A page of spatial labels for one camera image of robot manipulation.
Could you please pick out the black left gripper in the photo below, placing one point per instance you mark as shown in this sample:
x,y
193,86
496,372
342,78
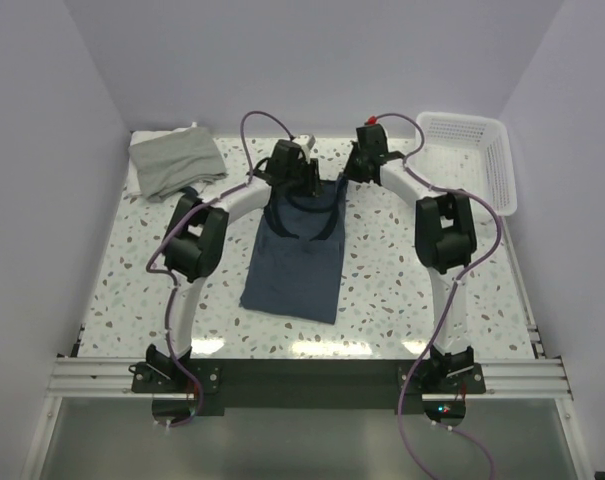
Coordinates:
x,y
312,185

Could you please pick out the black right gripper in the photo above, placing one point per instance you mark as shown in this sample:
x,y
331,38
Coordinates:
x,y
349,173

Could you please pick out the blue printed tank top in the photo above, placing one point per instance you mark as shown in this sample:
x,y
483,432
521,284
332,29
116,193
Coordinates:
x,y
297,259

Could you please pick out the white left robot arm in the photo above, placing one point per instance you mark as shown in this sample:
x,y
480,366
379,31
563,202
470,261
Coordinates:
x,y
193,244

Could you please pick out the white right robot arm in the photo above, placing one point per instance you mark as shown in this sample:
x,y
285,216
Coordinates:
x,y
444,239

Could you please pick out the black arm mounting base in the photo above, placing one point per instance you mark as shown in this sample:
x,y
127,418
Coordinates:
x,y
208,387

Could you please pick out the grey folded tank top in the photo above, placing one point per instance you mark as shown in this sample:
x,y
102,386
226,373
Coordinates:
x,y
166,164

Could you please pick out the white plastic laundry basket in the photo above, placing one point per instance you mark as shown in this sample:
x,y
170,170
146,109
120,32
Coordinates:
x,y
468,152

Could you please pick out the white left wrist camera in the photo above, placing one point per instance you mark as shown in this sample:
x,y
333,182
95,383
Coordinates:
x,y
306,142

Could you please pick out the aluminium frame rail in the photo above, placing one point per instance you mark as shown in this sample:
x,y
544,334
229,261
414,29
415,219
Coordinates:
x,y
504,378

